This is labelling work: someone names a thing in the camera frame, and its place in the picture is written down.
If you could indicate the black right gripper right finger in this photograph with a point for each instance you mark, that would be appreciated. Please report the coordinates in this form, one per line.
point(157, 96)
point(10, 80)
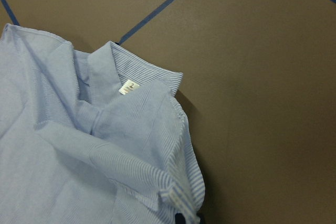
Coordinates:
point(202, 219)

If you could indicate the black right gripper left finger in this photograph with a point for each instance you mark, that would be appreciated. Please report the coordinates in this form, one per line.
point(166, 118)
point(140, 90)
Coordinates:
point(179, 219)

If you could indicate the light blue striped shirt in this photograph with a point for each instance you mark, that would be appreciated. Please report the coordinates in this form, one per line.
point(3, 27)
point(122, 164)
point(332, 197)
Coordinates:
point(92, 137)

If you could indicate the brown paper table cover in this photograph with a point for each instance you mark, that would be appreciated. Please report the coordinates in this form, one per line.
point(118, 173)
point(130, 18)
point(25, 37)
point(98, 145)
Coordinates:
point(258, 89)

